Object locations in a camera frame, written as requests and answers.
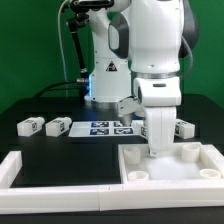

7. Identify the white cable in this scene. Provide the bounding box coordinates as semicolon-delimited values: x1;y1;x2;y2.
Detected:
57;0;70;98

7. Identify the black cable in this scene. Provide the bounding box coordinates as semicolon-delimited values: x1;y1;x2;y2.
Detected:
32;77;90;98

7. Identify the white square tabletop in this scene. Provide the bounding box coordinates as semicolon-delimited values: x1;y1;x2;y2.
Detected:
118;142;224;184

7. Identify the white U-shaped obstacle fence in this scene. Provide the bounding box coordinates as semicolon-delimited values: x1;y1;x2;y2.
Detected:
0;151;224;214

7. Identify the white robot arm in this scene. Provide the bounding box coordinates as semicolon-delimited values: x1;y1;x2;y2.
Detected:
70;0;198;157

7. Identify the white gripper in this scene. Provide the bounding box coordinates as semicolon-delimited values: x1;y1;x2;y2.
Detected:
117;77;181;157

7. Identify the paper sheet with fiducial markers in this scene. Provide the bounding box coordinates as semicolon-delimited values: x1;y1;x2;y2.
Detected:
69;121;135;137

